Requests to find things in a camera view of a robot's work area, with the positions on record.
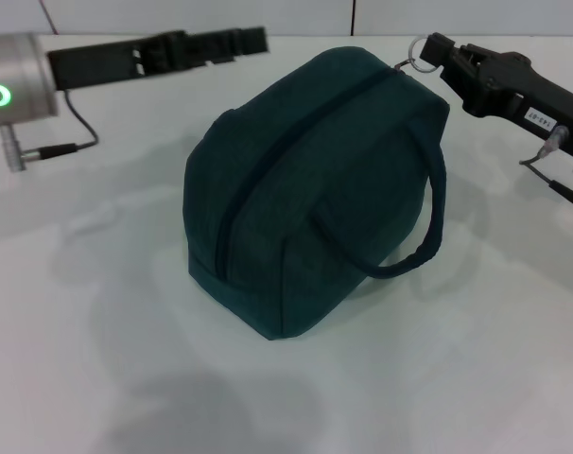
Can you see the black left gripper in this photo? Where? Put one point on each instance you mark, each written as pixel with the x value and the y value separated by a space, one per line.
pixel 102 61

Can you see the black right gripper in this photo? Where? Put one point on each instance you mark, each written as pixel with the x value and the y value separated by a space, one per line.
pixel 527 99

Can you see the dark teal insulated lunch bag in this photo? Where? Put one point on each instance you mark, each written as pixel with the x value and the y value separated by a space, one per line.
pixel 315 189

